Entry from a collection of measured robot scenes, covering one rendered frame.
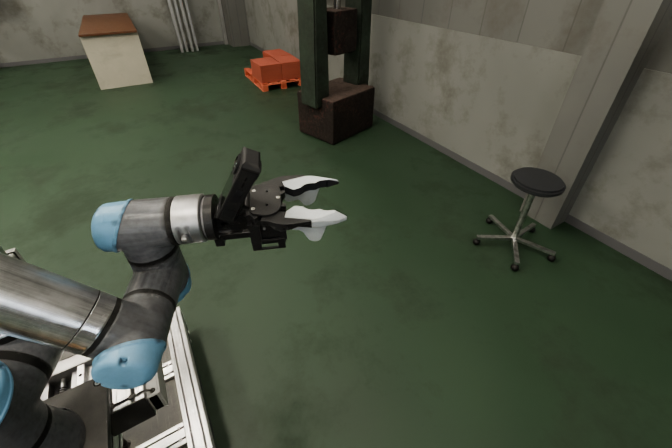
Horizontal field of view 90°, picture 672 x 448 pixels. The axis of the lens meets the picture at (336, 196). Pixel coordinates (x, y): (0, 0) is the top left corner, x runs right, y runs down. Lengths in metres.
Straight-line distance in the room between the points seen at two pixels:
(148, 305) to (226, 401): 1.61
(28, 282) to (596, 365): 2.53
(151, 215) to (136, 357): 0.18
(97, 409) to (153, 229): 0.47
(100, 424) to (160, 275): 0.39
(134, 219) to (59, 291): 0.12
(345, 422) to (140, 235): 1.64
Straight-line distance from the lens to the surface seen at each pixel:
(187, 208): 0.53
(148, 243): 0.56
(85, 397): 0.94
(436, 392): 2.14
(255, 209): 0.51
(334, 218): 0.50
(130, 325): 0.53
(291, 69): 6.32
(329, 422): 2.01
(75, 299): 0.52
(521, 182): 2.63
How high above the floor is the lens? 1.89
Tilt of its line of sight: 35 degrees down
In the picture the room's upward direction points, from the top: straight up
